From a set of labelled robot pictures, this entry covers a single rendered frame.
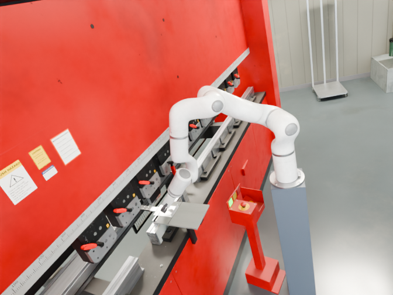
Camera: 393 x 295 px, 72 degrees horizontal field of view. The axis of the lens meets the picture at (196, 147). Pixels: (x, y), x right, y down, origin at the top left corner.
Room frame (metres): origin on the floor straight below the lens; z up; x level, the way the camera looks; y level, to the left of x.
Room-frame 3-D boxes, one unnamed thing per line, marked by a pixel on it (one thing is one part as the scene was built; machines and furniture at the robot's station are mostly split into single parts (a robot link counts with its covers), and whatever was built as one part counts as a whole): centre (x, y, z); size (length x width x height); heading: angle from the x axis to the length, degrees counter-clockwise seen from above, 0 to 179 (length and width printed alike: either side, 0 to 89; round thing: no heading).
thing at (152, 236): (1.34, 0.28, 0.92); 0.39 x 0.06 x 0.10; 148
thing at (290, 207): (1.24, -0.44, 0.50); 0.18 x 0.18 x 1.00; 69
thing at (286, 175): (1.24, -0.44, 1.09); 0.19 x 0.19 x 0.18
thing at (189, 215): (1.21, 0.18, 1.00); 0.26 x 0.18 x 0.01; 58
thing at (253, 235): (1.40, -0.20, 0.39); 0.06 x 0.06 x 0.54; 49
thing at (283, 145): (1.20, -0.44, 1.30); 0.19 x 0.12 x 0.24; 5
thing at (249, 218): (1.40, -0.20, 0.75); 0.20 x 0.16 x 0.18; 139
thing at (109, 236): (0.93, 0.54, 1.26); 0.15 x 0.09 x 0.17; 148
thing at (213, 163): (1.77, -0.06, 0.89); 0.30 x 0.05 x 0.03; 148
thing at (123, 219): (1.10, 0.43, 1.26); 0.15 x 0.09 x 0.17; 148
